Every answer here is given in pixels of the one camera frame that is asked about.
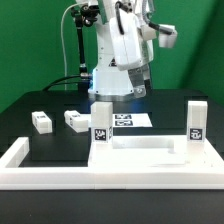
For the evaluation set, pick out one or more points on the AprilTag marker sheet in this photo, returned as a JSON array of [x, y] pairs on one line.
[[132, 120]]

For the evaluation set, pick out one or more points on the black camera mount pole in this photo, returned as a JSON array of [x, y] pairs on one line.
[[81, 43]]

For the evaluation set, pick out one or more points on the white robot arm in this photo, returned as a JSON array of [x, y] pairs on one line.
[[108, 82]]

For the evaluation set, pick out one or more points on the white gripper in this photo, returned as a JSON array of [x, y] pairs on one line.
[[131, 51]]

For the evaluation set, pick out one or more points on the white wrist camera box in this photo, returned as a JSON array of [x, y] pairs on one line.
[[166, 35]]

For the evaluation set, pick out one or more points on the white desk tabletop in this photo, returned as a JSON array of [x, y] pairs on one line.
[[162, 151]]

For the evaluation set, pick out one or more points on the white U-shaped fence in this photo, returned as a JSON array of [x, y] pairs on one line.
[[14, 177]]

